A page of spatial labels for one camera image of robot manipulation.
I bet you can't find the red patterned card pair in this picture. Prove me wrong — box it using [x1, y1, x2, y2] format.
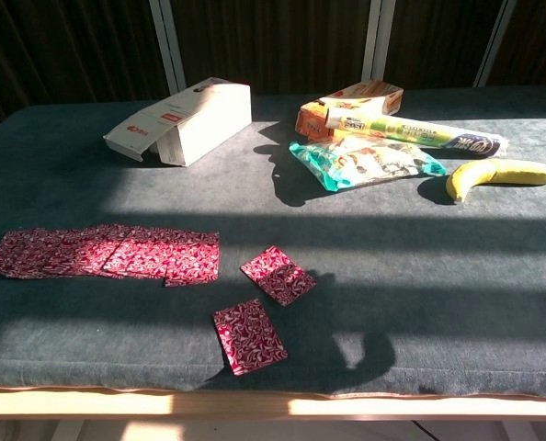
[239, 244, 298, 291]

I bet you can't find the row of red cards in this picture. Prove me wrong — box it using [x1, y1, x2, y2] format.
[103, 227, 185, 281]

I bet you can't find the teal snack bag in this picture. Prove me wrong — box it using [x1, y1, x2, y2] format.
[288, 135, 448, 193]

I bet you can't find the orange cardboard box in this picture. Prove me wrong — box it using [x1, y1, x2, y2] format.
[295, 78, 405, 140]

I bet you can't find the white cardboard box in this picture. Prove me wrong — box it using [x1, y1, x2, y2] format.
[102, 76, 254, 167]

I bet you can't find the blue-grey table mat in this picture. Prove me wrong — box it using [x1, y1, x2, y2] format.
[0, 85, 546, 399]

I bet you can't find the plastic wrap roll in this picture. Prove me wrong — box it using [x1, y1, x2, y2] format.
[324, 107, 509, 160]

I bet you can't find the yellow banana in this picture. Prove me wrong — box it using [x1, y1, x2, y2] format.
[445, 158, 546, 204]

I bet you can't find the white window frame post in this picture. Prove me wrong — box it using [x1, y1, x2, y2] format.
[147, 0, 188, 95]
[361, 0, 392, 83]
[473, 0, 517, 88]

